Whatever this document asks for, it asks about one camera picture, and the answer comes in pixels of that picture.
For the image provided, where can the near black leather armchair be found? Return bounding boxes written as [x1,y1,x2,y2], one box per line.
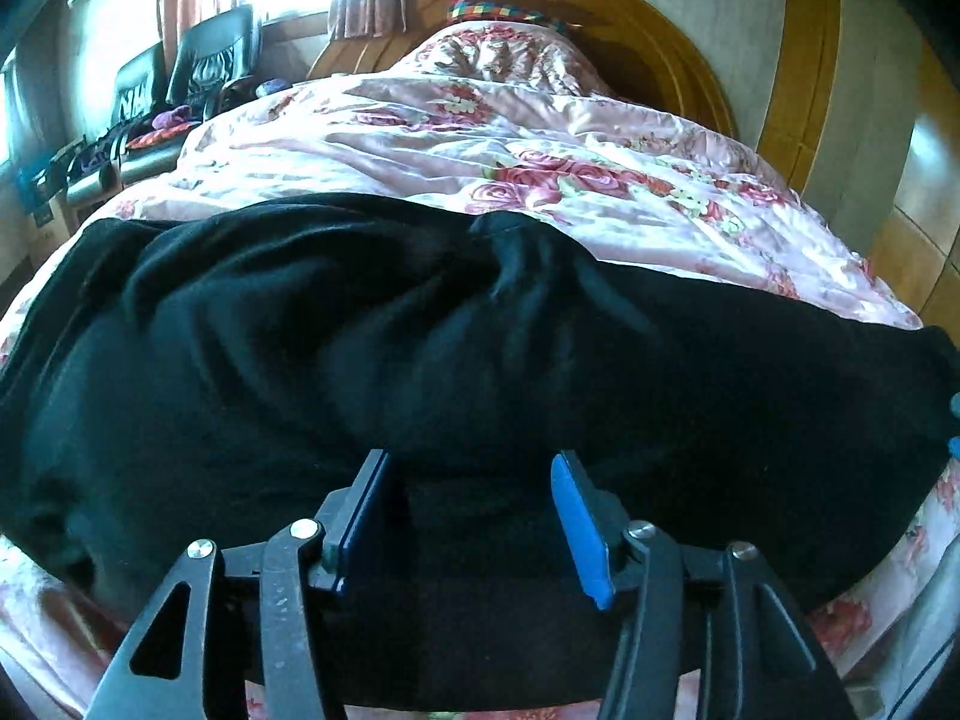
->
[119,5,260,187]

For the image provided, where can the far black leather armchair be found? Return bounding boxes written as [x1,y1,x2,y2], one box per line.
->
[65,43,167,206]

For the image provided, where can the black leather armchair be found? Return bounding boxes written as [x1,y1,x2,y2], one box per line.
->
[65,43,167,206]
[119,5,260,187]

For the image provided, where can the colourful checkered pillow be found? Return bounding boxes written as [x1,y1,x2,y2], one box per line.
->
[446,0,571,34]

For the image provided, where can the black embroidered pants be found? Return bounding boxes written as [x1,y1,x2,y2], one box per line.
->
[2,193,958,710]

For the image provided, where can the pink floral quilt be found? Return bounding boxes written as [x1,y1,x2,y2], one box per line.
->
[2,25,958,713]

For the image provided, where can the wooden arched headboard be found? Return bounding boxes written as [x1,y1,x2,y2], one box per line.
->
[308,0,737,137]

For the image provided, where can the purple cloth on chair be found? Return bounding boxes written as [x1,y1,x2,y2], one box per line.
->
[151,104,192,130]

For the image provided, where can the red patterned seat cushion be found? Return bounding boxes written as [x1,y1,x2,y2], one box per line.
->
[125,122,197,151]

